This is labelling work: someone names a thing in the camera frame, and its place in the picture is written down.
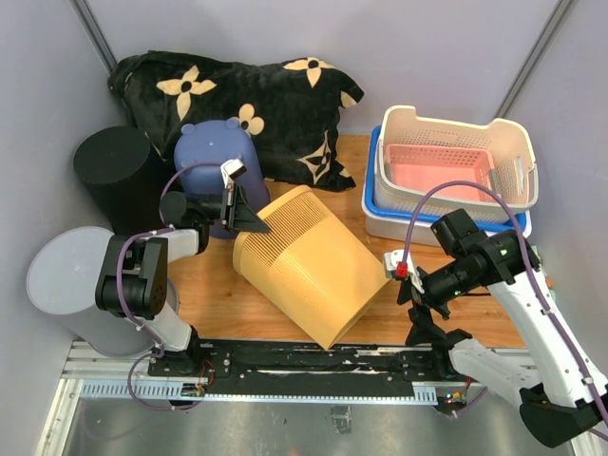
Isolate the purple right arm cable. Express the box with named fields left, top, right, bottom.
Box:
left=401, top=180, right=608, bottom=428

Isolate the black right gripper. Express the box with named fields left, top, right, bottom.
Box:
left=395, top=257, right=478, bottom=345

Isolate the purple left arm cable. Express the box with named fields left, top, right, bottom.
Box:
left=116, top=161, right=229, bottom=412

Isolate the beige perforated basket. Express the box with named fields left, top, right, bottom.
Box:
left=371, top=105, right=539, bottom=224

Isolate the black floral pillow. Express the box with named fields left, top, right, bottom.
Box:
left=107, top=50, right=364, bottom=192

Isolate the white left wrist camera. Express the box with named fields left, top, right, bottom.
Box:
left=219, top=159, right=247, bottom=190

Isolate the grey bucket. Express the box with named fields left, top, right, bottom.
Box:
left=27, top=227, right=154, bottom=357

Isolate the blue bucket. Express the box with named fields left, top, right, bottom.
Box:
left=161, top=120, right=270, bottom=238

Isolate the aluminium frame rail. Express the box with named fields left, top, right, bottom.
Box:
left=68, top=0, right=118, bottom=73
left=494, top=0, right=578, bottom=119

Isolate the right aluminium frame rail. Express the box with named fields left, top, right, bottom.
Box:
left=494, top=0, right=578, bottom=119

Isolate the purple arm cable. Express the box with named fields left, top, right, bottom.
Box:
left=401, top=180, right=608, bottom=428
left=116, top=161, right=229, bottom=412

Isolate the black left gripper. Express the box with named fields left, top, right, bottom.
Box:
left=194, top=183, right=271, bottom=234

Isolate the pink small tray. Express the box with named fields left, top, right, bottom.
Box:
left=380, top=143, right=501, bottom=202

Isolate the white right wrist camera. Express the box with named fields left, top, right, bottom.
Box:
left=383, top=249, right=424, bottom=294

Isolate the black large bucket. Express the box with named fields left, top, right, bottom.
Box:
left=72, top=125, right=171, bottom=235

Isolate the black mounting rail plate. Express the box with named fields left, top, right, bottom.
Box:
left=147, top=339, right=466, bottom=398

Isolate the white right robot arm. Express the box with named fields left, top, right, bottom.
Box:
left=383, top=209, right=607, bottom=447

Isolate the yellow slatted basket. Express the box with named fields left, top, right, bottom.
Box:
left=233, top=185, right=389, bottom=350

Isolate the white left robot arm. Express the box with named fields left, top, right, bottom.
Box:
left=95, top=184, right=271, bottom=376

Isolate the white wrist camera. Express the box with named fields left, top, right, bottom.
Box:
left=219, top=159, right=247, bottom=190
left=383, top=249, right=424, bottom=294

